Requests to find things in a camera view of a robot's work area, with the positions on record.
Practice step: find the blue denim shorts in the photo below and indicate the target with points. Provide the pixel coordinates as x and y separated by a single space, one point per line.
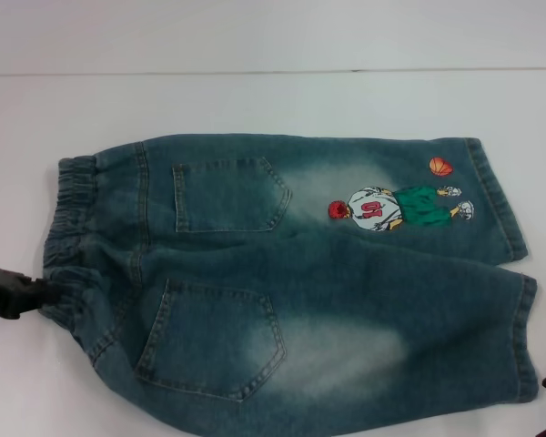
346 296

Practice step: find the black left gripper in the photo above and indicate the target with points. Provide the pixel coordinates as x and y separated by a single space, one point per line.
0 291

